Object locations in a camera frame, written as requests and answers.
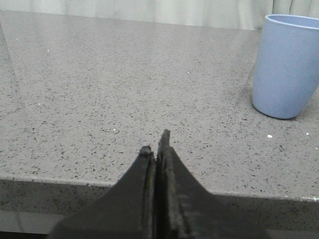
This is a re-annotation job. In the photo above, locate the white curtain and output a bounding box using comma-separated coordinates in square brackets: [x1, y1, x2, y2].
[0, 0, 319, 30]

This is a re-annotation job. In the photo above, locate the blue plastic cup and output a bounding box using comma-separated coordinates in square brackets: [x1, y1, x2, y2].
[252, 14, 319, 119]

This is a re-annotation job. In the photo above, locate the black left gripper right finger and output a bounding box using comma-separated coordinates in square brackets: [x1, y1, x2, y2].
[156, 129, 269, 239]

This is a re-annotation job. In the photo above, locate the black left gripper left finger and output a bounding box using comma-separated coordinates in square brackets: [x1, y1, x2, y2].
[48, 146, 156, 239]

